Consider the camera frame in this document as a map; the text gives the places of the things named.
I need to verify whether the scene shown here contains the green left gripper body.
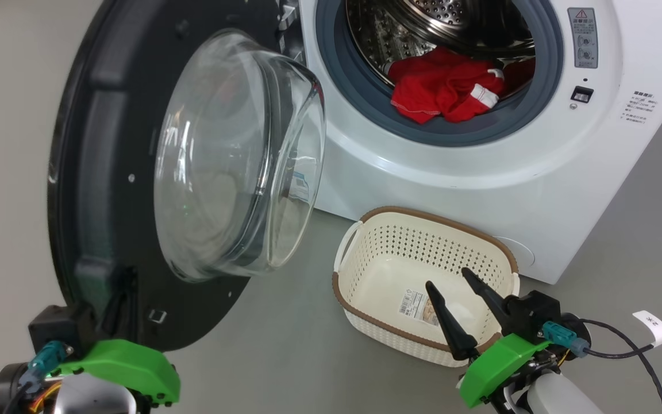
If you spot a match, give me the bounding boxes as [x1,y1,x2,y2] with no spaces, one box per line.
[58,339,181,406]

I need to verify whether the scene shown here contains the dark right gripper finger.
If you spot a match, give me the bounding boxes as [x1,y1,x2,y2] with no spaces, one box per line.
[461,267,515,336]
[425,281,479,362]

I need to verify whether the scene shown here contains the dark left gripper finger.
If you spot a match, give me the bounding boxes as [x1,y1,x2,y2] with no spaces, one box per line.
[97,293,119,341]
[116,267,139,341]

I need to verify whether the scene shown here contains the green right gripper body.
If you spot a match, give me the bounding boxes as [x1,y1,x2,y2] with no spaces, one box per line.
[459,333,551,410]

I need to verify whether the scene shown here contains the red garment with white stripes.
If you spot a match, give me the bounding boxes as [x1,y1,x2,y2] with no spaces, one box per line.
[388,47,507,124]

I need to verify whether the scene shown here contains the white printed product label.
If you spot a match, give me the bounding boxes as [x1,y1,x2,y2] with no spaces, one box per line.
[398,288,441,327]

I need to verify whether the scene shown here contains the cream perforated basket brown rim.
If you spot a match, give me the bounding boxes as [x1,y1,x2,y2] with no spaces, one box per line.
[332,206,520,367]

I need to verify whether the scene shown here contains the white front-load washing machine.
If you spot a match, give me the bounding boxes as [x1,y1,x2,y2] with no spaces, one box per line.
[276,0,662,285]

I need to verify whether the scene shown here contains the grey warning sticker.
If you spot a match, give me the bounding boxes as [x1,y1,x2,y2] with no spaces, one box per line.
[568,7,599,69]

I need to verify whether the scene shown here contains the teal left cable connector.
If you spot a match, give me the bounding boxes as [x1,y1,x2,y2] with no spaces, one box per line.
[26,340,73,374]

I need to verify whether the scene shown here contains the teal cable connector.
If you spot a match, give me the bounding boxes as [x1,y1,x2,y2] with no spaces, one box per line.
[26,340,73,374]
[542,321,590,357]

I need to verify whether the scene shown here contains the teal right cable connector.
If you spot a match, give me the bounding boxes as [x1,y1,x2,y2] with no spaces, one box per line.
[542,321,590,357]

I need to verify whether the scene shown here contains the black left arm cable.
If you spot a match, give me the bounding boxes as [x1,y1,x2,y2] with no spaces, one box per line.
[0,374,39,414]

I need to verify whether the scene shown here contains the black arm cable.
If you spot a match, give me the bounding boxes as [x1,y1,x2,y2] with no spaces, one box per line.
[0,374,39,414]
[581,319,662,414]

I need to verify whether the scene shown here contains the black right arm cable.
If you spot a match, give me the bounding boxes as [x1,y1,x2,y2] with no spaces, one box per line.
[581,319,662,414]

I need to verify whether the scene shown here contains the white paper cable tag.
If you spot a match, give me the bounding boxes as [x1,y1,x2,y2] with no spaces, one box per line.
[633,310,662,347]

